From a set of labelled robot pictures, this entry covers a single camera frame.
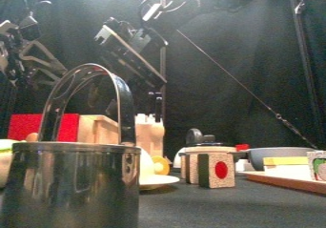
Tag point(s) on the yellow round toy slice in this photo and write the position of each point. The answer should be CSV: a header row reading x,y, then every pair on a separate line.
x,y
159,165

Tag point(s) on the white toy piece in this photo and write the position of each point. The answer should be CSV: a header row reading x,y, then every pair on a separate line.
x,y
142,119

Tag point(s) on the light wooden box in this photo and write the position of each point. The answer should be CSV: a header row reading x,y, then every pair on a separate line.
x,y
95,130

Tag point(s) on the white flat block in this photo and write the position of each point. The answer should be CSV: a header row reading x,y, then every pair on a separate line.
x,y
289,172

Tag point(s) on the green and white toy vegetable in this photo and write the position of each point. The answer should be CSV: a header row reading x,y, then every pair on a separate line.
x,y
6,161

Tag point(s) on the white plate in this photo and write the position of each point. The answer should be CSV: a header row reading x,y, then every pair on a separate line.
x,y
159,181

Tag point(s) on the small red toy piece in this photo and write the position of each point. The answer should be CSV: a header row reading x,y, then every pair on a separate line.
x,y
242,147

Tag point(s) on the speckled sushi block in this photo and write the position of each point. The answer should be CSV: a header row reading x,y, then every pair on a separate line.
x,y
191,169

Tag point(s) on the sushi block with red circle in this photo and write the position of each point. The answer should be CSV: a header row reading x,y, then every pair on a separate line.
x,y
221,171

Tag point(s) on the white toy egg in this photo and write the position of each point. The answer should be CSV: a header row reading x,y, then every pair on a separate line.
x,y
146,165

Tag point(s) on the yellow flat block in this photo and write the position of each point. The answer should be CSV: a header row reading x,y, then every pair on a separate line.
x,y
285,161

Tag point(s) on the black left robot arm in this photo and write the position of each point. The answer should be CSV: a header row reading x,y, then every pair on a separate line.
x,y
40,10

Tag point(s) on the wooden cutting board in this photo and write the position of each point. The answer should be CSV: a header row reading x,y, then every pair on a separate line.
x,y
289,182

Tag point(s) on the thin vertical frame pole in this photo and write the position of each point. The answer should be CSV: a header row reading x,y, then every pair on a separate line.
x,y
163,63

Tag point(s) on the black frame post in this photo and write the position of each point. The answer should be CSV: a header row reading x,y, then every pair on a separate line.
x,y
303,63

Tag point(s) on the small orange wooden knob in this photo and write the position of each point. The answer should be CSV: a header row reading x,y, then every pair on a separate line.
x,y
32,137

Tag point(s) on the grey bowl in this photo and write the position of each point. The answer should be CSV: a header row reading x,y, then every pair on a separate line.
x,y
279,152

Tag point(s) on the sushi block with green centre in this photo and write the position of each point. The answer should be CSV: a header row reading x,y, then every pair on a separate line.
x,y
318,166

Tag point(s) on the red box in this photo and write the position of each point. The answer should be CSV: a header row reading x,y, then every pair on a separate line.
x,y
23,127

